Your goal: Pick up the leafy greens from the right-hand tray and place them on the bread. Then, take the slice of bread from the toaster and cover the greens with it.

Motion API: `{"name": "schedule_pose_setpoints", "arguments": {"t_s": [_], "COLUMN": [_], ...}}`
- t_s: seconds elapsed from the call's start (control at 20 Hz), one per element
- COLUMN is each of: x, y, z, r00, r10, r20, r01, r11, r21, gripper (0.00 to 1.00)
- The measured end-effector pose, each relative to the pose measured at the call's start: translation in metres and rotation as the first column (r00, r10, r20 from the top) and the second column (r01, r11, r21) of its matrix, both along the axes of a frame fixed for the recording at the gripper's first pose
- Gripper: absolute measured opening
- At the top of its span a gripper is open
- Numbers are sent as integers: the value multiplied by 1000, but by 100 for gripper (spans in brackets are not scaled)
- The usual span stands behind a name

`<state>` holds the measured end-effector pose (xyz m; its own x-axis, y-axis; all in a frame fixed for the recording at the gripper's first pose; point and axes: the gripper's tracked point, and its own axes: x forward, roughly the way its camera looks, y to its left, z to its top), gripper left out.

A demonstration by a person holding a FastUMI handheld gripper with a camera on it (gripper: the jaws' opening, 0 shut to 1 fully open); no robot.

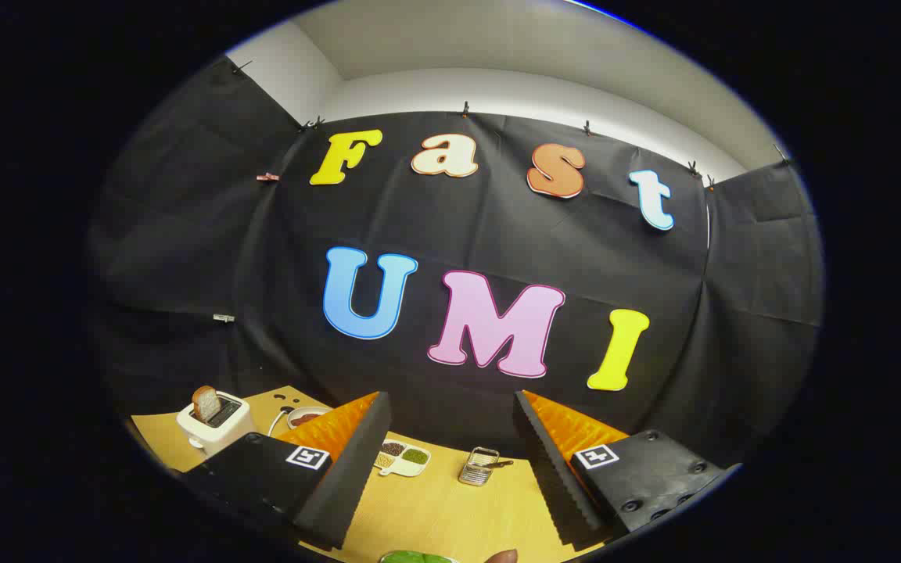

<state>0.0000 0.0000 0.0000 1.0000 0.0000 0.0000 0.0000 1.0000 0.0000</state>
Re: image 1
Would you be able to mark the grey round plate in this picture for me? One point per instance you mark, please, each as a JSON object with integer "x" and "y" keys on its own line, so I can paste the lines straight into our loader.
{"x": 311, "y": 410}

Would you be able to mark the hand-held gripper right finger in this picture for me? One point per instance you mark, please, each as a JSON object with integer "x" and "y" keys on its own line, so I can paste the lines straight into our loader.
{"x": 552, "y": 469}

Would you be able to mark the brown meat patty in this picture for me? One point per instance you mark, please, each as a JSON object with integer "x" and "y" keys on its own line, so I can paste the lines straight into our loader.
{"x": 306, "y": 419}

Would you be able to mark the white divided bean dish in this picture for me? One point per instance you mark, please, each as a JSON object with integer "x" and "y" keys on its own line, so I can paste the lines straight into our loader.
{"x": 406, "y": 470}

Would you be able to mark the black backdrop cloth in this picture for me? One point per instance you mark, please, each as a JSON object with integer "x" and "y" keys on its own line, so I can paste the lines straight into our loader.
{"x": 482, "y": 227}

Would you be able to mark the white toaster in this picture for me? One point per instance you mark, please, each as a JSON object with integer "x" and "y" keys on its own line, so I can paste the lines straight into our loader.
{"x": 220, "y": 435}

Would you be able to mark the brown crust bread slice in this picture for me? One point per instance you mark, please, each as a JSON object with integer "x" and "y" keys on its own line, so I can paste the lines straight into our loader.
{"x": 206, "y": 403}

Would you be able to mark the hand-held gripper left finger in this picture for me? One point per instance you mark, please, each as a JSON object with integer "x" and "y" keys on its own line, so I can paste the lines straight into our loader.
{"x": 357, "y": 469}

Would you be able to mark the green lettuce leaf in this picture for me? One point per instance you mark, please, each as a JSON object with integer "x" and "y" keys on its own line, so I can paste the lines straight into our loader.
{"x": 415, "y": 557}

